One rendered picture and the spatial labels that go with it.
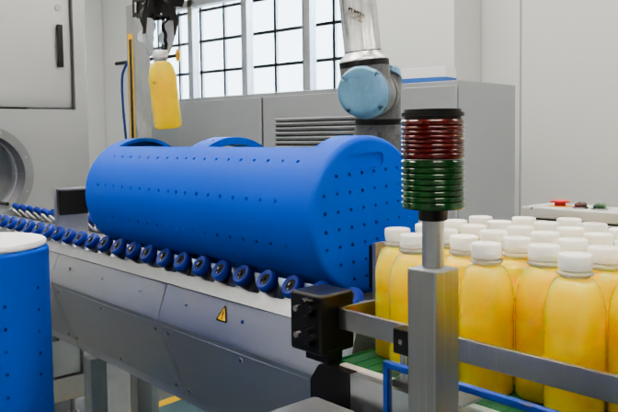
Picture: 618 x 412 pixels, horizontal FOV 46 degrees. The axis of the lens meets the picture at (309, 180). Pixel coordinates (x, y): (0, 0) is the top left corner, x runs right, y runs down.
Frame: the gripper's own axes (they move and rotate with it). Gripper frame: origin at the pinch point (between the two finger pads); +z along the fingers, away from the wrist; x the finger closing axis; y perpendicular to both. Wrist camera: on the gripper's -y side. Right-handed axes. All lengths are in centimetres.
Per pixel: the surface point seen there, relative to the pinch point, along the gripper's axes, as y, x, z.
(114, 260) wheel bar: 6, 10, 52
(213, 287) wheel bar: -39, 10, 51
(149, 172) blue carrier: -15.3, 11.8, 28.9
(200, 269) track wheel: -34, 11, 48
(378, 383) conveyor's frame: -95, 22, 53
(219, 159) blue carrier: -39.7, 9.7, 25.1
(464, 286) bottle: -106, 18, 38
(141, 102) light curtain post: 70, -33, 11
